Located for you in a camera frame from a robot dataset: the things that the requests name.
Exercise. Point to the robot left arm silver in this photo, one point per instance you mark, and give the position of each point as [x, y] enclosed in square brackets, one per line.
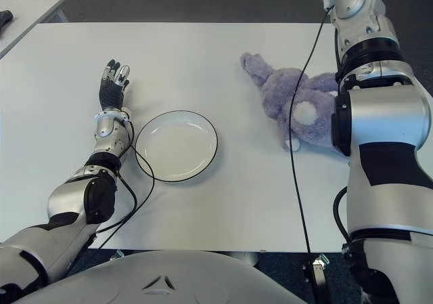
[67, 202]

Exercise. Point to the metal table clamp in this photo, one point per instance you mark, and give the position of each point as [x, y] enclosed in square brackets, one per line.
[319, 266]

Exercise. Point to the white plate black rim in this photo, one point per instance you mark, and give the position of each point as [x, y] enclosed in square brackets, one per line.
[176, 146]

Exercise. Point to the white side table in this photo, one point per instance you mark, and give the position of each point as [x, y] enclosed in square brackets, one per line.
[23, 16]

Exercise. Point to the purple plush bunny doll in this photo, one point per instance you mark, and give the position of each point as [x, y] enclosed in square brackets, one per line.
[277, 94]

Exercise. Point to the black handheld controller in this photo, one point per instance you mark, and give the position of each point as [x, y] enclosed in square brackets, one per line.
[5, 18]

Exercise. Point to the robot right arm silver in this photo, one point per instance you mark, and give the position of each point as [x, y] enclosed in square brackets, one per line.
[385, 121]

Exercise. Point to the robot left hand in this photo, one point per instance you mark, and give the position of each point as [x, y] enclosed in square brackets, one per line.
[111, 92]

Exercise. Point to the grey robot torso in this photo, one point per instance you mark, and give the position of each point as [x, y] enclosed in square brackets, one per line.
[162, 277]

